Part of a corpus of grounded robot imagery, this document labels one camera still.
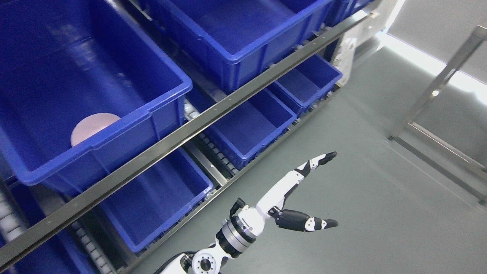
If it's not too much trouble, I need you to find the blue bin bottom left corner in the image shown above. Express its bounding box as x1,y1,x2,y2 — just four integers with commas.
0,183,97,274

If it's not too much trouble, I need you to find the pink bowl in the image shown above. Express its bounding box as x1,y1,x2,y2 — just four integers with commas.
70,113,121,147

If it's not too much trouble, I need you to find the blue bin top right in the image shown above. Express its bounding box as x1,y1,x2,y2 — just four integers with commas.
324,0,373,27

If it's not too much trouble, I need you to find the white sign board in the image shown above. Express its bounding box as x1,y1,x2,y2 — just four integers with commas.
330,0,404,86

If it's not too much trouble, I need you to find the steel shelf rail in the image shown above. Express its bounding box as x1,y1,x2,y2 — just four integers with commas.
0,10,381,272

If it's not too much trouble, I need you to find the large blue bin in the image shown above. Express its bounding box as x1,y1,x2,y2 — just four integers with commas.
138,0,332,94
0,0,193,196

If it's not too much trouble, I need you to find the blue bin lower right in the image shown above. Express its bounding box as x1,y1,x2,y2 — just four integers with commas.
267,54,342,118

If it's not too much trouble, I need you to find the blue bin lower middle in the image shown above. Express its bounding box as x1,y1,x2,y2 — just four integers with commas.
203,89,297,170

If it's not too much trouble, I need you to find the large blue bin left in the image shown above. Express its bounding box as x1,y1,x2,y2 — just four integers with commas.
0,0,193,196

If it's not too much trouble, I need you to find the blue bin lower left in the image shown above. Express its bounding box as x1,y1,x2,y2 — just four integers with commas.
100,148,213,253

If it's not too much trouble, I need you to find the stainless steel table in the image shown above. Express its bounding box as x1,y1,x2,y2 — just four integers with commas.
388,23,486,206

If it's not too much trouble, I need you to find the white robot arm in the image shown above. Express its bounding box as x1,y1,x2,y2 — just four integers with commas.
156,198,266,274

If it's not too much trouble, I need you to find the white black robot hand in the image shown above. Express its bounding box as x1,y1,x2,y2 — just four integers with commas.
239,151,339,233

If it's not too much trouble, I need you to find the large blue bin centre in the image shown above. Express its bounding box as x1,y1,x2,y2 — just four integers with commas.
138,0,332,94

